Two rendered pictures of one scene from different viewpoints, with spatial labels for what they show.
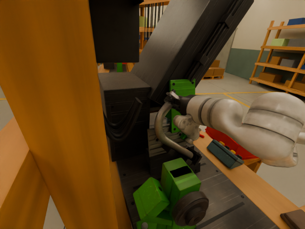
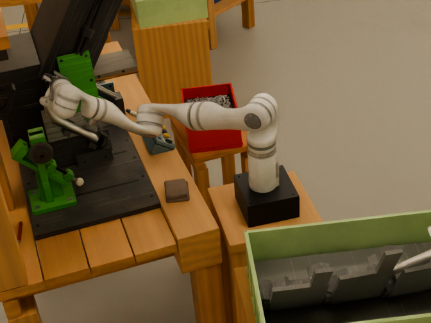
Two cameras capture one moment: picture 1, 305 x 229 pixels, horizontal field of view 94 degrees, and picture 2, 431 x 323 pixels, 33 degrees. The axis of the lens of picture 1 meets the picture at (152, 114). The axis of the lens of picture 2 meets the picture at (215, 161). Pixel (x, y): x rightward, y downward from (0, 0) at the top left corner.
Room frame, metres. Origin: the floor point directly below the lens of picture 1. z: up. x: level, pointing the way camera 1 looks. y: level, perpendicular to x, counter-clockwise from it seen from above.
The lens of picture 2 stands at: (-1.70, -0.91, 2.39)
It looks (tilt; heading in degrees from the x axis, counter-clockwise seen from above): 35 degrees down; 8
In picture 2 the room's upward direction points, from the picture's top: 5 degrees counter-clockwise
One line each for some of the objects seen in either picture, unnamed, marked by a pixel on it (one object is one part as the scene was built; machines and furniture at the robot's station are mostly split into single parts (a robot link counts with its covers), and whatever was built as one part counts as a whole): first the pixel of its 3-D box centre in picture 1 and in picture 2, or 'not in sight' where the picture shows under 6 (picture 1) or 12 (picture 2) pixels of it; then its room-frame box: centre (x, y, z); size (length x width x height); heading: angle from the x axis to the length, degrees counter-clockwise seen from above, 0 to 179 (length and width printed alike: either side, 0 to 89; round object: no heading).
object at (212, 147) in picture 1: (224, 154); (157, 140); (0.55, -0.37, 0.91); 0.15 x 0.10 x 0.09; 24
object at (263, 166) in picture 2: not in sight; (261, 163); (0.23, -0.78, 1.03); 0.09 x 0.09 x 0.17; 27
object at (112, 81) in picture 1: (122, 112); (21, 92); (0.64, 0.15, 1.07); 0.30 x 0.18 x 0.34; 24
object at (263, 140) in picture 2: not in sight; (261, 122); (0.22, -0.78, 1.19); 0.09 x 0.09 x 0.17; 68
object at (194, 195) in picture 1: (192, 211); (41, 154); (0.15, -0.08, 1.12); 0.07 x 0.03 x 0.08; 114
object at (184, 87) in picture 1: (178, 102); (77, 78); (0.56, -0.11, 1.17); 0.13 x 0.12 x 0.20; 24
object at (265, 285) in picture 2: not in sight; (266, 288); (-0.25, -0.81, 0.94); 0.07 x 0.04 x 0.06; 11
